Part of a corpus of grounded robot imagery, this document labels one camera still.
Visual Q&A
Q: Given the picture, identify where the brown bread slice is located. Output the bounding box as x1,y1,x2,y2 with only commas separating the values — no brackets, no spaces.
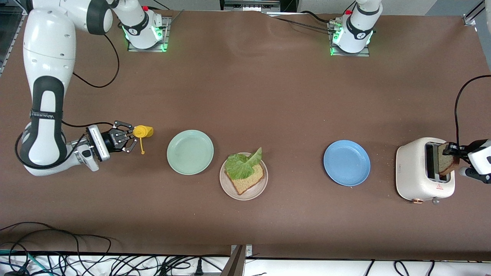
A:
437,144,461,177
226,163,265,196

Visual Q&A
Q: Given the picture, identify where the yellow mustard squeeze bottle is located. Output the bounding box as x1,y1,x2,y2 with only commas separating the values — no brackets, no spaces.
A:
133,125,154,155

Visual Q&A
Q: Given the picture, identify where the green lettuce leaf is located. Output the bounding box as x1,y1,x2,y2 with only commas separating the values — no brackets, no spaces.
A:
224,147,263,181

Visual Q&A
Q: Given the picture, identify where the mint green plate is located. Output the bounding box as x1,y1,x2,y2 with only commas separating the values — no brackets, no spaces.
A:
166,130,214,176

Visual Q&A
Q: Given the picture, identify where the blue plate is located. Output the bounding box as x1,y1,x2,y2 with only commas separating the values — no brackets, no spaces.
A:
323,140,371,187

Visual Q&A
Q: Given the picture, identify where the beige plate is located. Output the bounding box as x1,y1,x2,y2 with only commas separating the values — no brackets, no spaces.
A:
219,152,269,201

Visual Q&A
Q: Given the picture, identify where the white toaster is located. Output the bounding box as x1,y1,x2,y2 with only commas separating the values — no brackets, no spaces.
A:
395,137,456,205

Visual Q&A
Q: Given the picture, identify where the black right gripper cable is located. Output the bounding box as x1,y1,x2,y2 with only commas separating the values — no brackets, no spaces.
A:
15,120,115,170

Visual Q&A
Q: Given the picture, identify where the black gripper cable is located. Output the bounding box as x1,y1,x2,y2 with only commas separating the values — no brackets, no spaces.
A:
455,75,491,145
15,120,115,170

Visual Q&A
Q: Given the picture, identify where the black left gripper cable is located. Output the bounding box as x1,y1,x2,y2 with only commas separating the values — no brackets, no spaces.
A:
455,75,491,145

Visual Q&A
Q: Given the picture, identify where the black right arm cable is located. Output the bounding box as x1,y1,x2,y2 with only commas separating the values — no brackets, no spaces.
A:
72,34,120,89

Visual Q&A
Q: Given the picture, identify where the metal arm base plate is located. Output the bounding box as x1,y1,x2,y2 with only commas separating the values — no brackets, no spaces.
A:
127,16,170,53
328,21,371,57

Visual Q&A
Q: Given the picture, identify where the black cable loop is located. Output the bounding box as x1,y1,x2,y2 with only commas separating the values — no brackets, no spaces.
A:
0,222,115,276

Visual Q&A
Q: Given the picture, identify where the teal cable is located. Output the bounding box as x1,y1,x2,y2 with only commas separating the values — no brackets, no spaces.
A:
0,249,50,276

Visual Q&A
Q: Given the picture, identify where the grey metal stand bracket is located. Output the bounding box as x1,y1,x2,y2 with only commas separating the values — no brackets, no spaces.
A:
220,244,253,276

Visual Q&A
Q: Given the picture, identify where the black braided base cable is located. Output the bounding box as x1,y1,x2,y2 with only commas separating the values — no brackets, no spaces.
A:
265,11,338,33

